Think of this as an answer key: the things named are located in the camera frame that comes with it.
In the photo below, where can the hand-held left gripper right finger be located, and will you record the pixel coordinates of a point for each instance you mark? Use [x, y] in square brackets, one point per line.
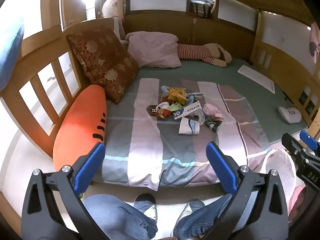
[222, 168]

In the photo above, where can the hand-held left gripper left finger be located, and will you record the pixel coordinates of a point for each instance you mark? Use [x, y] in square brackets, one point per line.
[90, 166]

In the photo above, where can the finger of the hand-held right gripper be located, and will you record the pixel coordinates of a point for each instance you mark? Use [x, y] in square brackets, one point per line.
[293, 146]
[310, 140]

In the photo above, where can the green patterned wrapper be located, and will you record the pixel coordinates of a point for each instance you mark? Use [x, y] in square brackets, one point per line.
[213, 123]

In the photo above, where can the white blue packet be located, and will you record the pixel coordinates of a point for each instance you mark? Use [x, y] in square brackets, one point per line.
[188, 127]

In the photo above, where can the pink paper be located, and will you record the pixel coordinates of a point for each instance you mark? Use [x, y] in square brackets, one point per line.
[211, 110]

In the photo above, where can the white blue toothpaste box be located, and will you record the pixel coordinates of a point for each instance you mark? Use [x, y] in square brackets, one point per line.
[186, 111]

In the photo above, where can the red yellow snack wrapper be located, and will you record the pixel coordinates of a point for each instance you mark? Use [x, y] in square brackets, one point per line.
[163, 112]

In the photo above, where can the yellow potato chip bag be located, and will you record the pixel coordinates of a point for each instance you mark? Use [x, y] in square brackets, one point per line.
[175, 95]

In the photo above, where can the blue face mask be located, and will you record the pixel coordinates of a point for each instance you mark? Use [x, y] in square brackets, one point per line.
[165, 90]

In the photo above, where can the white handheld appliance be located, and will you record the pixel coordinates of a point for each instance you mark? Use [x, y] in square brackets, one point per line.
[290, 113]

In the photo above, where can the orange carrot pillow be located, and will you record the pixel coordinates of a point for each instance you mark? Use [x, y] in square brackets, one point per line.
[80, 130]

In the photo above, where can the striped patchwork blanket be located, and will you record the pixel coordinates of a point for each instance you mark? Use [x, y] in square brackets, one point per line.
[175, 152]

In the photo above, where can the grey right slipper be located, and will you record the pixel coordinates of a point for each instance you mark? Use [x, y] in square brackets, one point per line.
[187, 210]

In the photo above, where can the grey slipper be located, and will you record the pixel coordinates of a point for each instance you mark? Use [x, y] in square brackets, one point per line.
[187, 210]
[146, 205]

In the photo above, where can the person's left leg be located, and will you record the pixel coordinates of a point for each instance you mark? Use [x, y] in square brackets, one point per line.
[112, 220]

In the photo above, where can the person's leg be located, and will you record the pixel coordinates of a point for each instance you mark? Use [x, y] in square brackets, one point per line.
[197, 222]
[112, 220]

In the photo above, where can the person's right leg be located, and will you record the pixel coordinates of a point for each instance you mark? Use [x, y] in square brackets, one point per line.
[197, 222]

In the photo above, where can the grey left slipper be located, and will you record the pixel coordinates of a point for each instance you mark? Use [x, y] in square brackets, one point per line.
[146, 205]

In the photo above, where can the white flat panel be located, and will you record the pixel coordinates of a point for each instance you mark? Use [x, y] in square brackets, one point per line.
[257, 77]

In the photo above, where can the wooden bed with green sheet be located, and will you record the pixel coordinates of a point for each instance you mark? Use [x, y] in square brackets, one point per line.
[240, 85]

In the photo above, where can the brown floral cushion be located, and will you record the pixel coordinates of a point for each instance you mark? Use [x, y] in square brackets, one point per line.
[102, 62]

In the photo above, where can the striped plush doll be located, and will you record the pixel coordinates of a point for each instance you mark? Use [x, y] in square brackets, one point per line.
[197, 52]

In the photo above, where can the pink pillow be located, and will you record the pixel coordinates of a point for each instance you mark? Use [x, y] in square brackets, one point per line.
[152, 48]

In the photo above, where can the blue cloth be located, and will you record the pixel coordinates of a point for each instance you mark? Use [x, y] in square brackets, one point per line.
[10, 52]

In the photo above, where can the white plush toy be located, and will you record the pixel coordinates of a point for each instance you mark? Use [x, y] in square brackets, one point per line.
[111, 7]

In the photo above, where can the stack of papers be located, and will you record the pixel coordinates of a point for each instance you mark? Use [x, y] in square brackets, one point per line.
[201, 2]

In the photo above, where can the pink wall sticker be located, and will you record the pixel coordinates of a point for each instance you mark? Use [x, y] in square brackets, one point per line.
[314, 42]

